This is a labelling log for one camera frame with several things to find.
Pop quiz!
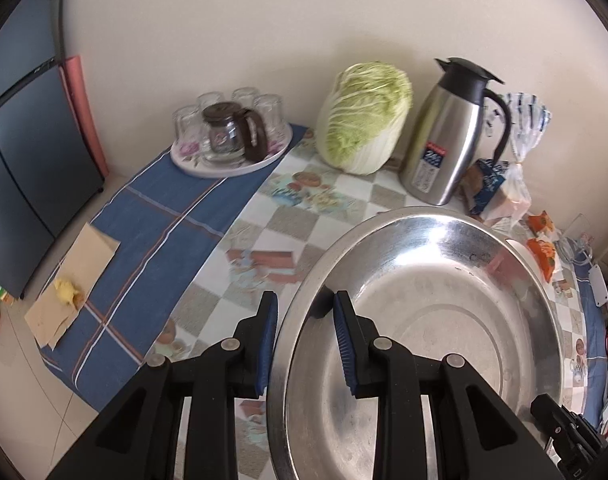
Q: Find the stainless steel thermos jug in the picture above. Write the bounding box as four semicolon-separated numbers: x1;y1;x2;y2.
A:
398;58;512;206

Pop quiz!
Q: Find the patterned plastic tablecloth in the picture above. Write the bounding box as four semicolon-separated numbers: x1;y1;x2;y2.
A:
36;121;608;480

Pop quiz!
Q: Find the orange snack packet back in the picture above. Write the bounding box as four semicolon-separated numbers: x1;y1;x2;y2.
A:
526;210;556;236

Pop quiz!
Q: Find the bagged sliced bread loaf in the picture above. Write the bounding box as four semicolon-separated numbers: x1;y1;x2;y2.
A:
460;92;551;228

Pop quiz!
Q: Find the white power strip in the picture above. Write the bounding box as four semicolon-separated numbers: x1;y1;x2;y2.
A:
588;264;608;307

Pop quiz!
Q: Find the brown paper envelope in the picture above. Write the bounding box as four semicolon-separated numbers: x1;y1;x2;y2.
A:
25;223;120;349

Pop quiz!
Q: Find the orange snack packet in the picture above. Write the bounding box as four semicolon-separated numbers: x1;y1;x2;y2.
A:
526;210;556;236
526;237;561;283

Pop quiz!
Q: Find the dark blue refrigerator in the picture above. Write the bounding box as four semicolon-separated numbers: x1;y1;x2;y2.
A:
0;0;104;298

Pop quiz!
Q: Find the orange snack packet front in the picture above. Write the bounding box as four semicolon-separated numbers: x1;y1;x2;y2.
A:
526;237;561;283

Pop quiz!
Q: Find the napa cabbage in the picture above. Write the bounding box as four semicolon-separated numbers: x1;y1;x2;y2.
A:
315;61;412;176

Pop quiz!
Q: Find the glass teapot brown handle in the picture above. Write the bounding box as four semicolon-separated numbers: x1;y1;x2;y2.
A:
201;101;268;164

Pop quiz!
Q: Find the oval tray with glasses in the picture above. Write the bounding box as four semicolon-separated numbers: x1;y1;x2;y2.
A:
170;87;293;178

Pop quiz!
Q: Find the clear glass mug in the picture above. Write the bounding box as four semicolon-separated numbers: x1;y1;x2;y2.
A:
556;214;594;266

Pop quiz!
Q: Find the stainless steel round pan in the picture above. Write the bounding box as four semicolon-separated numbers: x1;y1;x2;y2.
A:
267;207;562;479

